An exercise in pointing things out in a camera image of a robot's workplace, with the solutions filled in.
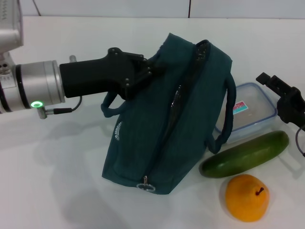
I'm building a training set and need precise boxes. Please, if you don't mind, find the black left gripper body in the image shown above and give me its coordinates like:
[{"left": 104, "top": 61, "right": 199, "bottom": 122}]
[{"left": 59, "top": 47, "right": 153, "bottom": 100}]

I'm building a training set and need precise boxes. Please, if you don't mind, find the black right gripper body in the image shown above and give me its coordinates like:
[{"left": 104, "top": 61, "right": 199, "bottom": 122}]
[{"left": 275, "top": 86, "right": 305, "bottom": 131}]

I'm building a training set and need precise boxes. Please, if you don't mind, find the clear blue-rimmed food container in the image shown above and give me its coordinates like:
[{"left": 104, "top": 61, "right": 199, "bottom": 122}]
[{"left": 214, "top": 82, "right": 278, "bottom": 145}]

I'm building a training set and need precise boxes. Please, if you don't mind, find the dark blue lunch bag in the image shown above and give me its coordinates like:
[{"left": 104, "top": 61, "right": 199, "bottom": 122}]
[{"left": 101, "top": 32, "right": 237, "bottom": 196}]

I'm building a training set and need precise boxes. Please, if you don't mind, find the green cucumber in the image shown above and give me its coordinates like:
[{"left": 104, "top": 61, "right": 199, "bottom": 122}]
[{"left": 199, "top": 130, "right": 290, "bottom": 179}]

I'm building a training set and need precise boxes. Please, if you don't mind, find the orange pear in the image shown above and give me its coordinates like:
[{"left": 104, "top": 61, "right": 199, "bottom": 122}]
[{"left": 225, "top": 174, "right": 270, "bottom": 223}]

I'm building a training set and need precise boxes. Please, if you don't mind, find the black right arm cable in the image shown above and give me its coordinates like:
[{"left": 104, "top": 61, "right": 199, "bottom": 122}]
[{"left": 295, "top": 126, "right": 305, "bottom": 157}]

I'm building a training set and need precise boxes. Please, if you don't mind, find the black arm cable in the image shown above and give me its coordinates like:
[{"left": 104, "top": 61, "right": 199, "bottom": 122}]
[
  {"left": 53, "top": 95, "right": 83, "bottom": 114},
  {"left": 295, "top": 126, "right": 305, "bottom": 157}
]

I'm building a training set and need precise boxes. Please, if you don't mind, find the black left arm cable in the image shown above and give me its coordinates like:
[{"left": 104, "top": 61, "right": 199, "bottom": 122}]
[{"left": 53, "top": 95, "right": 83, "bottom": 114}]

